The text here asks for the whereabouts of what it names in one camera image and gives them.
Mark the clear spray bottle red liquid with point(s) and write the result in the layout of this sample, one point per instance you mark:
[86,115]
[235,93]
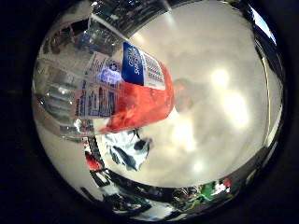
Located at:
[124,90]

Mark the light blue crumpled cloth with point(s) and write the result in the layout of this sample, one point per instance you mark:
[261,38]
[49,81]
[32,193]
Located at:
[127,150]

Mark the green packet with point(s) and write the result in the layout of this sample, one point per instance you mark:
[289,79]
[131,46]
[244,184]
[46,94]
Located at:
[206,190]

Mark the red plastic object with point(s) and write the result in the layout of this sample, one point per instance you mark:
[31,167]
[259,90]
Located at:
[227,181]

